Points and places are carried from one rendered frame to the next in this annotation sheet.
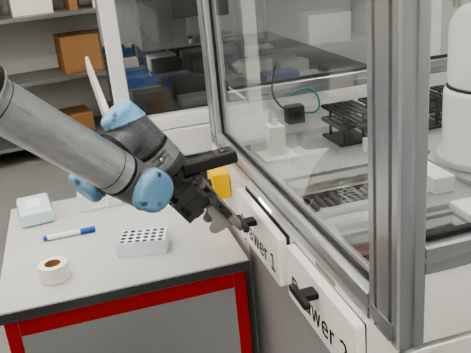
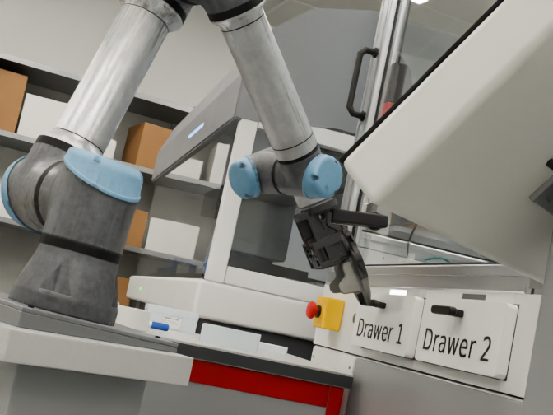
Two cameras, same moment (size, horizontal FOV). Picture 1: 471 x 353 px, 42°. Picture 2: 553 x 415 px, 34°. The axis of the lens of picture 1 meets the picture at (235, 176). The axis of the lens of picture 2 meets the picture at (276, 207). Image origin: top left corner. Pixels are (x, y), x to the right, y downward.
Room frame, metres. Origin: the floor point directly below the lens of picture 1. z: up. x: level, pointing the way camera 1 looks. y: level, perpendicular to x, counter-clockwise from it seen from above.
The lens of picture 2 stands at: (-0.57, 0.20, 0.83)
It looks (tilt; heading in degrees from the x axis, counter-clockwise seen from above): 7 degrees up; 0
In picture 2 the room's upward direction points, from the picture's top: 12 degrees clockwise
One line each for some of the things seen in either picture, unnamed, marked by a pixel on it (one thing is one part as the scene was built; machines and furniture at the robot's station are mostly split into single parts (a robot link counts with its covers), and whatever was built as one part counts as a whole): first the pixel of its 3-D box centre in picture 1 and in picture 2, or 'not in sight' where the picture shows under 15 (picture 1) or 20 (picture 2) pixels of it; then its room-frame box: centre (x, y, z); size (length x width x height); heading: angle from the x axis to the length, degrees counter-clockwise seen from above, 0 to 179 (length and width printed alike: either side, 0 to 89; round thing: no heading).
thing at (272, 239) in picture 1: (260, 232); (384, 323); (1.19, -0.04, 0.87); 0.29 x 0.02 x 0.11; 14
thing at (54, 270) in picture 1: (54, 270); (132, 318); (1.29, 0.45, 0.78); 0.07 x 0.07 x 0.04
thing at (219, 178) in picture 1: (217, 182); (327, 313); (1.51, 0.05, 0.88); 0.07 x 0.05 x 0.07; 14
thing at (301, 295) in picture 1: (305, 294); (450, 311); (0.88, -0.10, 0.91); 0.07 x 0.04 x 0.01; 14
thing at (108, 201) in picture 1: (99, 195); (169, 318); (1.72, 0.42, 0.79); 0.13 x 0.09 x 0.05; 103
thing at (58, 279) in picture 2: not in sight; (72, 277); (0.72, 0.47, 0.83); 0.15 x 0.15 x 0.10
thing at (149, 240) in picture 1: (143, 241); (230, 338); (1.40, 0.25, 0.78); 0.12 x 0.08 x 0.04; 89
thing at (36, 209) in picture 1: (34, 209); not in sight; (1.67, 0.60, 0.78); 0.15 x 0.10 x 0.04; 20
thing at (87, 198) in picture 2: not in sight; (93, 198); (0.73, 0.47, 0.95); 0.13 x 0.12 x 0.14; 42
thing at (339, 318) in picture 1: (321, 307); (462, 334); (0.89, -0.13, 0.87); 0.29 x 0.02 x 0.11; 14
